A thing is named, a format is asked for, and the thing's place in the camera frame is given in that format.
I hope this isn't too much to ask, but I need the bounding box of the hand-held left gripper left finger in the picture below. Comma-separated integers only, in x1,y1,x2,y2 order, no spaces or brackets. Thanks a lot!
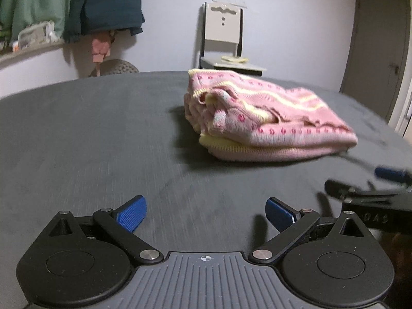
45,195,165,264

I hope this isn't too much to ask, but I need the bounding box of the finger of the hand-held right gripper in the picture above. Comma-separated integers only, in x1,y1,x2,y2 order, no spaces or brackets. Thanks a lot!
324,179,356,200
375,167,412,185

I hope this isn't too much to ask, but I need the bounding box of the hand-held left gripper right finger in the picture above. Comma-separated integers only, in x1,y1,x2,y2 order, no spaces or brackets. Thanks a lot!
251,197,377,264

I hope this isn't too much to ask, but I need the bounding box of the pink knit sweater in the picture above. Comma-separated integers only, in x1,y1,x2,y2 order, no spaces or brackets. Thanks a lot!
183,68,358,162

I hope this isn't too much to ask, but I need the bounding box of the grey door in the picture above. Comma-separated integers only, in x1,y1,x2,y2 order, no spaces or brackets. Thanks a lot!
339,0,412,124

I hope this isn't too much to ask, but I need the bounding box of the round woven cushion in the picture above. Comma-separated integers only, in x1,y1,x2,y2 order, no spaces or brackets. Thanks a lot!
88,59,140,78

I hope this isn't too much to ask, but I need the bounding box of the pink hanging cloth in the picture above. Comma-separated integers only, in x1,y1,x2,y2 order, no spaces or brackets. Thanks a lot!
91,32,113,76

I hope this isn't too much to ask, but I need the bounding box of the grey curved ledge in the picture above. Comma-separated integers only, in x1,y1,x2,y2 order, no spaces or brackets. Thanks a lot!
0,40,66,70

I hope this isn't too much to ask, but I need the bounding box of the cream wooden chair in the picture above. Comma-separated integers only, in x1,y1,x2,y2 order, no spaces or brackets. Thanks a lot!
198,2,268,76

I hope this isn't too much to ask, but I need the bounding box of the clear zip pouch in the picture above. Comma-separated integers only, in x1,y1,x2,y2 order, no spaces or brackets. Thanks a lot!
18,21,55,44

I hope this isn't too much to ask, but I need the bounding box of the dark teal jacket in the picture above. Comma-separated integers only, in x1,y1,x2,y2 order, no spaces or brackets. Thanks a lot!
63,0,145,43

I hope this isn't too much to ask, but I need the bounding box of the green curtain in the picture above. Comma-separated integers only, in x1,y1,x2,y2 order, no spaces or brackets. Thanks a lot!
0,0,72,39

